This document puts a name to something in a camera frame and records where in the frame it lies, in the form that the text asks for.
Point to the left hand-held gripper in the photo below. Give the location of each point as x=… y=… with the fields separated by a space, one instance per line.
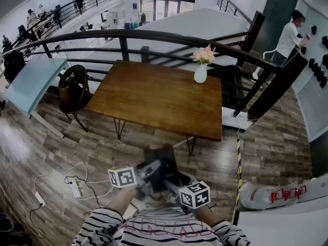
x=123 y=177

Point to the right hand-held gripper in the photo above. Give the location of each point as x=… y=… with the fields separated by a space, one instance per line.
x=194 y=195

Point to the black handheld device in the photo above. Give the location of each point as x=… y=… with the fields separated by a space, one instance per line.
x=165 y=163

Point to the person's left forearm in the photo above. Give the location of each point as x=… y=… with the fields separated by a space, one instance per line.
x=120 y=201

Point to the person's right forearm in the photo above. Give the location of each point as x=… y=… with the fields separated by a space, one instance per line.
x=207 y=216

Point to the white power strip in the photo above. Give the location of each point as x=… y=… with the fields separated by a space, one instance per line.
x=76 y=188

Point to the striped shirt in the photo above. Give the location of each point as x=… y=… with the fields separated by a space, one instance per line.
x=159 y=232

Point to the yellow black striped tape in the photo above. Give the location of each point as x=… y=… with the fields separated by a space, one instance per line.
x=239 y=168

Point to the plastic bag with red print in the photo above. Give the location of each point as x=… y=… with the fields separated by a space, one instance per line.
x=264 y=196

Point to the wooden table with metal legs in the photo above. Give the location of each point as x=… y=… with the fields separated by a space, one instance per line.
x=153 y=99

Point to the white stand base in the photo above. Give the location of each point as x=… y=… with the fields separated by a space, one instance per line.
x=235 y=119

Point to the white table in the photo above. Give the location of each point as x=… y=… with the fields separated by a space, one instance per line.
x=282 y=227

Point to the black round chair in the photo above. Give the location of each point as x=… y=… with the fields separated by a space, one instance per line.
x=73 y=91

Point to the white vase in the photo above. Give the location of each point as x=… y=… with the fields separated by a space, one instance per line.
x=200 y=74

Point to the light blue table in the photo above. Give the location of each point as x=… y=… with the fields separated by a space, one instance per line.
x=33 y=83

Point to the pink flower bouquet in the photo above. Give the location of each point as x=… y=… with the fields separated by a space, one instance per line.
x=203 y=55

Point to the dark curved railing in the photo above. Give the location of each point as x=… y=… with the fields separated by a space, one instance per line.
x=153 y=36

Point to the long black balcony railing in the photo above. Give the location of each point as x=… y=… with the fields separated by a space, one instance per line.
x=66 y=6

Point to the glass entrance door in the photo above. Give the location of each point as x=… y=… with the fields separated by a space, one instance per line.
x=166 y=1

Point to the short black balcony railing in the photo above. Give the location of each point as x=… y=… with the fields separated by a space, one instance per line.
x=230 y=5

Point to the dark green door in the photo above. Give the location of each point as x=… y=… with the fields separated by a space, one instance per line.
x=278 y=14

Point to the white wall panel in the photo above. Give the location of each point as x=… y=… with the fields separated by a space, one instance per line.
x=310 y=99

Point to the group of black wall items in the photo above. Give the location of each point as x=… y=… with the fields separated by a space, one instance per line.
x=317 y=69

